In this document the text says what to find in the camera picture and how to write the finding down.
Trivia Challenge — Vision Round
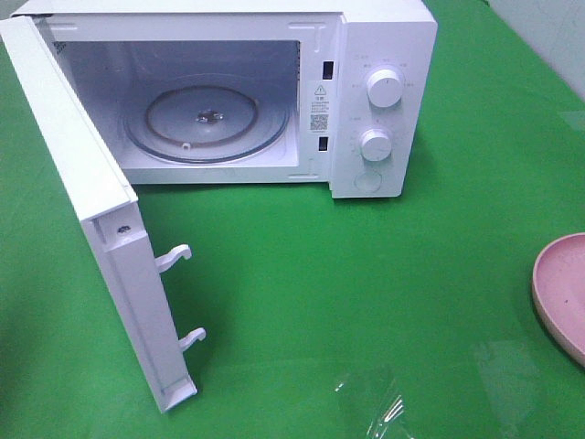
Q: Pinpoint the white microwave knob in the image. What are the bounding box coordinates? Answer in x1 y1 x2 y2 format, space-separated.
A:
359 129 393 162
367 67 404 108

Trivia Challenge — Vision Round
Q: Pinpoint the white microwave door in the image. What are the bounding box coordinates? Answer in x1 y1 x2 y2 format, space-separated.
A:
1 16 206 412

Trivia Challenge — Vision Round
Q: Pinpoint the pink round plate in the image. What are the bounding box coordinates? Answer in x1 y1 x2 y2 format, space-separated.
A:
532 232 584 365

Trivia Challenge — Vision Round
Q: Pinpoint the white microwave oven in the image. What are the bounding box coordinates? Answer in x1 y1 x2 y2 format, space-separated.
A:
1 1 438 198

